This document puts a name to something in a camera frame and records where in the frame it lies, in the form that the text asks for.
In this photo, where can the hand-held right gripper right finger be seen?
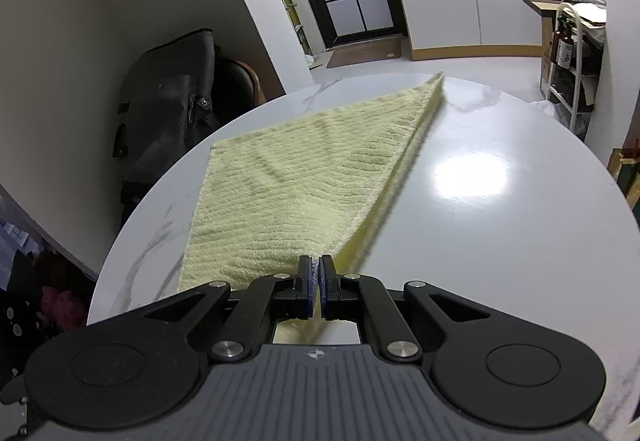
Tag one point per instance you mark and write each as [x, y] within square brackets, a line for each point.
[327, 293]

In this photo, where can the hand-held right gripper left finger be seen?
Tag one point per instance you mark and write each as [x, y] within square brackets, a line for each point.
[306, 293]

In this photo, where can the yellow towel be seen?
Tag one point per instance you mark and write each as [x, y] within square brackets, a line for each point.
[280, 181]

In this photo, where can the dark chair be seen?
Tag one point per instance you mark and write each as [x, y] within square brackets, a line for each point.
[240, 86]

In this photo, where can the grey backpack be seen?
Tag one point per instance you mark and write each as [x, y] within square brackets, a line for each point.
[160, 121]

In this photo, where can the brown door mat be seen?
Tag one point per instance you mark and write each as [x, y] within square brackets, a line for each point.
[365, 53]

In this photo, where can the white base cabinet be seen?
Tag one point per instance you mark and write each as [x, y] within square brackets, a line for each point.
[450, 1]

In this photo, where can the green paper bag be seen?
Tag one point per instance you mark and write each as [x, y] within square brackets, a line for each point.
[627, 176]

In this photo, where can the white storage trolley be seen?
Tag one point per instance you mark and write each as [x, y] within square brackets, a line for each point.
[575, 81]

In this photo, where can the dark wine bottle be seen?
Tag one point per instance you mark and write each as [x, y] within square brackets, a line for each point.
[565, 46]

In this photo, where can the wooden tray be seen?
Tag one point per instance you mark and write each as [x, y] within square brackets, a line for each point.
[542, 2]

